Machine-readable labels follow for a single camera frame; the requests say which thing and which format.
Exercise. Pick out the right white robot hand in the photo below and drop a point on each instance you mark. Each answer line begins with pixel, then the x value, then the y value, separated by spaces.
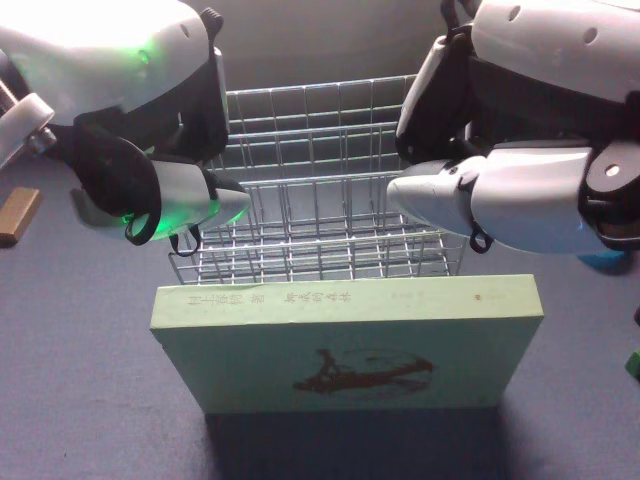
pixel 530 200

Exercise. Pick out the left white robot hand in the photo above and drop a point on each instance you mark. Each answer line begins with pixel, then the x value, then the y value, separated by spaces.
pixel 100 55

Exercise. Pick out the pale green book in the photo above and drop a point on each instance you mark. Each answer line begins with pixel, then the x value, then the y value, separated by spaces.
pixel 350 350

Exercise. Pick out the blue block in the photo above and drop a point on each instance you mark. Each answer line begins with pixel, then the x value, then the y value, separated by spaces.
pixel 602 260

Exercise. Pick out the wooden block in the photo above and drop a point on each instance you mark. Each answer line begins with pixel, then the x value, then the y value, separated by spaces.
pixel 17 215

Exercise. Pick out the green number cube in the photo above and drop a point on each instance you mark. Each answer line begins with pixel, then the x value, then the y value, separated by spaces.
pixel 634 365

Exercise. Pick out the grey table cloth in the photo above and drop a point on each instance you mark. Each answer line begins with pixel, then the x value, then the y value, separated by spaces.
pixel 75 375

